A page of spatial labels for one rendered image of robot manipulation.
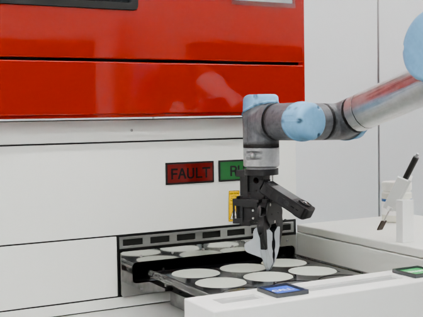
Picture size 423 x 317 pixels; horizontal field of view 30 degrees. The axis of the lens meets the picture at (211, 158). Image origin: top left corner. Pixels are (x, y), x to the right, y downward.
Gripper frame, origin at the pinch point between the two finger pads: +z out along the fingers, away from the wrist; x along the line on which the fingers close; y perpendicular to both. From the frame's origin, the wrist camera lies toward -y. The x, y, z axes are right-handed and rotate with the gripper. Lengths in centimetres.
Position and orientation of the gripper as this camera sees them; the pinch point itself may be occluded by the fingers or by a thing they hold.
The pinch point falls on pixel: (271, 264)
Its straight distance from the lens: 166.2
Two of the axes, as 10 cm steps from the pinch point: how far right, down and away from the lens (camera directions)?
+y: -8.6, -0.1, 5.1
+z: 0.2, 10.0, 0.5
